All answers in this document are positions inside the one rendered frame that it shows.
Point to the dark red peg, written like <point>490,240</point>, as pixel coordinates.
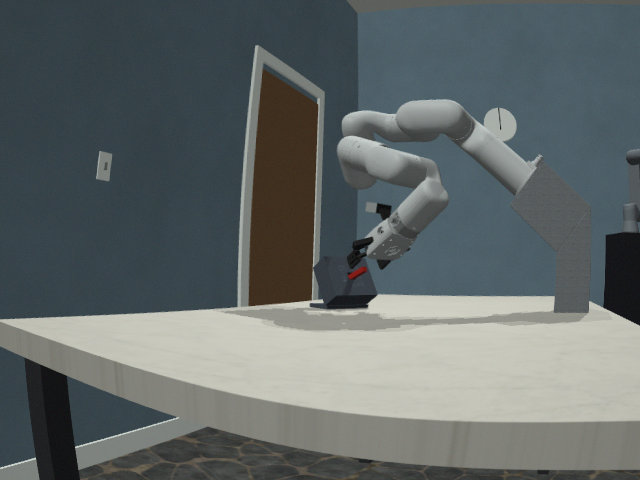
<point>357,273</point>

